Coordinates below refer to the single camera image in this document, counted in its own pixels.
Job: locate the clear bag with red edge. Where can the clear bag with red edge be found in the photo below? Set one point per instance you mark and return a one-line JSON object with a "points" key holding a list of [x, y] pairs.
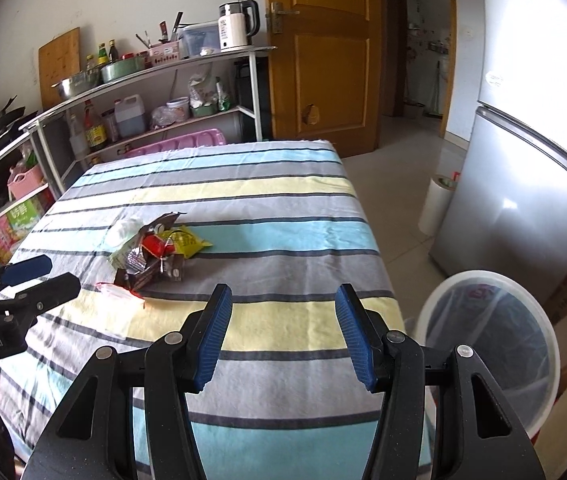
{"points": [[113, 290]]}

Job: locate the wooden cutting board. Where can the wooden cutting board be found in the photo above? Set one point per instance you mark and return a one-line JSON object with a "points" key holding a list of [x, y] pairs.
{"points": [[60, 55]]}

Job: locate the pink storage basket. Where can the pink storage basket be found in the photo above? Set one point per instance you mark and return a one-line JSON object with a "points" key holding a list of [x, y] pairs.
{"points": [[25, 182]]}

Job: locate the pink utensil basket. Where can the pink utensil basket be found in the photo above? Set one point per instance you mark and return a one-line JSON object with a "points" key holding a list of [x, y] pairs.
{"points": [[166, 52]]}

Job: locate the printed noodle carton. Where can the printed noodle carton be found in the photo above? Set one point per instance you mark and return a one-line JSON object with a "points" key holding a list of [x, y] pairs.
{"points": [[10, 225]]}

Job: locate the red wrapper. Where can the red wrapper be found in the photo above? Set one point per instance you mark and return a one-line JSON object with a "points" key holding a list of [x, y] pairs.
{"points": [[154, 245]]}

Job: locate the yellow snack packet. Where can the yellow snack packet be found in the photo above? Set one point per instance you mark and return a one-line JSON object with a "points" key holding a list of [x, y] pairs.
{"points": [[186, 242]]}

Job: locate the white electric kettle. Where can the white electric kettle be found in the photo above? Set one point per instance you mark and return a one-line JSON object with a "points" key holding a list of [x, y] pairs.
{"points": [[233, 30]]}

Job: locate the silver refrigerator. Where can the silver refrigerator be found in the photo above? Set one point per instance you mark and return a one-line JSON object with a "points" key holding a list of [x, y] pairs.
{"points": [[513, 185]]}

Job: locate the plastic jug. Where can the plastic jug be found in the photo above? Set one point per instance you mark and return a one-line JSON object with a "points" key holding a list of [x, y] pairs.
{"points": [[131, 120]]}

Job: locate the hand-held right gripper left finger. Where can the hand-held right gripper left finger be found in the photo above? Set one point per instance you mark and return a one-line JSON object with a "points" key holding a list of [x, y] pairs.
{"points": [[213, 340]]}

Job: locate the clear storage box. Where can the clear storage box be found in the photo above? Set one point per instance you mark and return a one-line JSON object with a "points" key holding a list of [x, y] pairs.
{"points": [[198, 42]]}

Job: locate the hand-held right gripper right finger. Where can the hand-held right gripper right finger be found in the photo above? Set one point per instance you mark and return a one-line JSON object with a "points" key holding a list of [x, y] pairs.
{"points": [[356, 340]]}

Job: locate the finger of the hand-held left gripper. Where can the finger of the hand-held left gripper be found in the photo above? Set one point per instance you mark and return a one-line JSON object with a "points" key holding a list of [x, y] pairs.
{"points": [[28, 267], [53, 292]]}

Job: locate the pink plastic tray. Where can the pink plastic tray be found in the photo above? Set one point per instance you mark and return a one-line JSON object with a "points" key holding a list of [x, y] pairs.
{"points": [[178, 141]]}

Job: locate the red label sauce bottle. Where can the red label sauce bottle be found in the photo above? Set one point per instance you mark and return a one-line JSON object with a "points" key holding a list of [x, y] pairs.
{"points": [[95, 132]]}

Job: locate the striped blanket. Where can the striped blanket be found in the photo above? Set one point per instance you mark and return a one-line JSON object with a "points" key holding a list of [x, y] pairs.
{"points": [[263, 240]]}

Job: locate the white plastic bag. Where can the white plastic bag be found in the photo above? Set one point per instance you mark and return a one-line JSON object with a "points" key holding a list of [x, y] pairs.
{"points": [[123, 232]]}

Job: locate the wooden door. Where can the wooden door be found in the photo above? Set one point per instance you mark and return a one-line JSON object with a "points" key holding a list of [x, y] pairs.
{"points": [[323, 75]]}

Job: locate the white bin with plastic liner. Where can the white bin with plastic liner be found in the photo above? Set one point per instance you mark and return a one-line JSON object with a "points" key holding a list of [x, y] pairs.
{"points": [[488, 350]]}

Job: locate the metal shelf rack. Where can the metal shelf rack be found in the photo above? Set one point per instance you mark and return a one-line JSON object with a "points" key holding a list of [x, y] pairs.
{"points": [[188, 62]]}

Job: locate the green basin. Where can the green basin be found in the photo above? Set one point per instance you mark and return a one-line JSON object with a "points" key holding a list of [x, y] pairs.
{"points": [[123, 71]]}

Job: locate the brown snack wrapper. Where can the brown snack wrapper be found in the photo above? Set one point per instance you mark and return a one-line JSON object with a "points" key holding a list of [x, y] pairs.
{"points": [[148, 272]]}

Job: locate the white paper towel roll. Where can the white paper towel roll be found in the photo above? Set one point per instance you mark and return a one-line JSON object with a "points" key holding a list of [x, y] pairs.
{"points": [[433, 210]]}

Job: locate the steel bowl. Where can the steel bowl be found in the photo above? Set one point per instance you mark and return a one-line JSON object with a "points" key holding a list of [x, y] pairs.
{"points": [[75, 87]]}

